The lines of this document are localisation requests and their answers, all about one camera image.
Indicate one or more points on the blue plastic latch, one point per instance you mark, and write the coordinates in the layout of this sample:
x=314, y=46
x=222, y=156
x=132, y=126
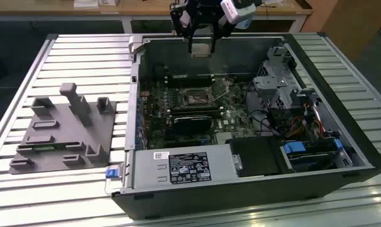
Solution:
x=337, y=145

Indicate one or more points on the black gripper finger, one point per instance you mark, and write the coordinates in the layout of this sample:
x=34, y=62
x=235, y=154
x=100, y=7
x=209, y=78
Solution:
x=190, y=42
x=213, y=42

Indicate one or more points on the black graphics card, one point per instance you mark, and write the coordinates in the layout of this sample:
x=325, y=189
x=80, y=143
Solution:
x=191, y=121

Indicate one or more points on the black optical drive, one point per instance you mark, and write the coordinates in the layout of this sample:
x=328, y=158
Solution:
x=259, y=156

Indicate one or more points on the wooden cabinet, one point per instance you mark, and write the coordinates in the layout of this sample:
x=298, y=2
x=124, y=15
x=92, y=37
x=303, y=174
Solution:
x=345, y=23

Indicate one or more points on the silver CPU plate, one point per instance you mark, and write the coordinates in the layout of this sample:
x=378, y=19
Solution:
x=202, y=49

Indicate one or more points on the grey metal drive cage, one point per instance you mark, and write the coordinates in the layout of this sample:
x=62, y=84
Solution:
x=271, y=89

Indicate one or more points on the black connector block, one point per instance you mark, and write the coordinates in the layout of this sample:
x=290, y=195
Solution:
x=190, y=80

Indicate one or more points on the grey case latch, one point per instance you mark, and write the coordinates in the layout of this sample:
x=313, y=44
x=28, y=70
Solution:
x=135, y=43

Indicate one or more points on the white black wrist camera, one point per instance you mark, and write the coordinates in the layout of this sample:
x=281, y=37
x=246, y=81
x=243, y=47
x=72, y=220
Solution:
x=237, y=10

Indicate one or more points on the CPU socket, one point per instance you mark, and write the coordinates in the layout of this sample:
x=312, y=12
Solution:
x=197, y=97

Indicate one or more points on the white box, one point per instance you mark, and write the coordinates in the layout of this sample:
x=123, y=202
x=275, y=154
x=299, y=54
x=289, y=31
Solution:
x=86, y=4

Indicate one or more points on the black open PC case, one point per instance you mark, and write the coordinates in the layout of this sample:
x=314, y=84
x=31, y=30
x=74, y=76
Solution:
x=241, y=201

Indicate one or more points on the grey power supply with label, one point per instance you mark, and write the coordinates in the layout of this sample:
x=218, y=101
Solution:
x=146, y=165

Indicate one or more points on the grey plastic bracket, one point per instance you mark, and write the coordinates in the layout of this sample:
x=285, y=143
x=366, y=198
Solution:
x=279, y=54

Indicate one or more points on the wooden desk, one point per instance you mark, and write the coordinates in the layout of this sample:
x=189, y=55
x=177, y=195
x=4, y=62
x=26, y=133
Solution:
x=139, y=10

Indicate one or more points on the grey parts rack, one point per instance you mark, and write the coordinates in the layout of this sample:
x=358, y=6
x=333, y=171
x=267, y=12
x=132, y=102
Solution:
x=67, y=132

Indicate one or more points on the blue disk carrier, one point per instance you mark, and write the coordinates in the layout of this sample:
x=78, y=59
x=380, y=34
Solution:
x=294, y=147

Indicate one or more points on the blue plug connector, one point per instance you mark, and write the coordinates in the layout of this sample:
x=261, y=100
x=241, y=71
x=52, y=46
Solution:
x=111, y=172

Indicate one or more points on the green motherboard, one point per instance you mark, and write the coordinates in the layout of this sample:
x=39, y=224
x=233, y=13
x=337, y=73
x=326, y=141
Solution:
x=231, y=118

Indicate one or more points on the small silver heat sink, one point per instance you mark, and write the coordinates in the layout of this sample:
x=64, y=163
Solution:
x=223, y=137

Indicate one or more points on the black RAM stick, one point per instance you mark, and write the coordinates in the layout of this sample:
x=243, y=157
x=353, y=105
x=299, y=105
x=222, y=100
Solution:
x=194, y=109

